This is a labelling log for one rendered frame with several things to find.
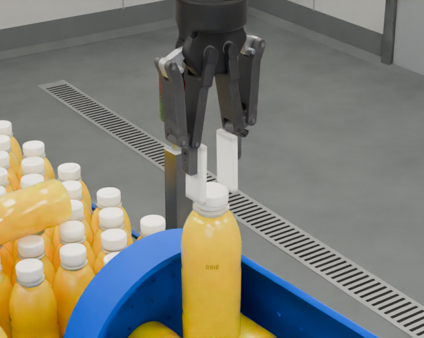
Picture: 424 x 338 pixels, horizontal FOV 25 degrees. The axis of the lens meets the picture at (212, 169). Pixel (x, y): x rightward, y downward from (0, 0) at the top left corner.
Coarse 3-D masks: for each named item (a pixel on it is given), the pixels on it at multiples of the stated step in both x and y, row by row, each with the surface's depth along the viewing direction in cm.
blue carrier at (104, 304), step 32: (128, 256) 117; (160, 256) 116; (96, 288) 116; (128, 288) 113; (160, 288) 124; (256, 288) 129; (288, 288) 115; (96, 320) 114; (128, 320) 123; (160, 320) 126; (256, 320) 132; (288, 320) 126; (320, 320) 119
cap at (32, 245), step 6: (18, 240) 146; (24, 240) 146; (30, 240) 146; (36, 240) 146; (42, 240) 146; (18, 246) 145; (24, 246) 145; (30, 246) 145; (36, 246) 145; (42, 246) 146; (24, 252) 145; (30, 252) 145; (36, 252) 145; (42, 252) 146
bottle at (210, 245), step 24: (192, 216) 110; (216, 216) 109; (192, 240) 110; (216, 240) 109; (240, 240) 112; (192, 264) 111; (216, 264) 110; (240, 264) 113; (192, 288) 112; (216, 288) 111; (240, 288) 115; (192, 312) 114; (216, 312) 113; (240, 312) 117; (192, 336) 115; (216, 336) 114
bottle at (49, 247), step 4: (40, 232) 153; (44, 232) 155; (40, 236) 153; (44, 236) 154; (48, 236) 155; (16, 240) 153; (44, 240) 153; (48, 240) 154; (16, 244) 153; (44, 244) 153; (48, 244) 154; (52, 244) 155; (16, 248) 153; (44, 248) 153; (48, 248) 153; (52, 248) 154; (12, 252) 154; (16, 252) 153; (48, 252) 153; (52, 252) 154; (12, 256) 154; (16, 256) 153; (48, 256) 153; (52, 256) 154
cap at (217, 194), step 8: (208, 184) 111; (216, 184) 111; (208, 192) 109; (216, 192) 109; (224, 192) 109; (208, 200) 108; (216, 200) 108; (224, 200) 109; (200, 208) 109; (208, 208) 109; (216, 208) 109
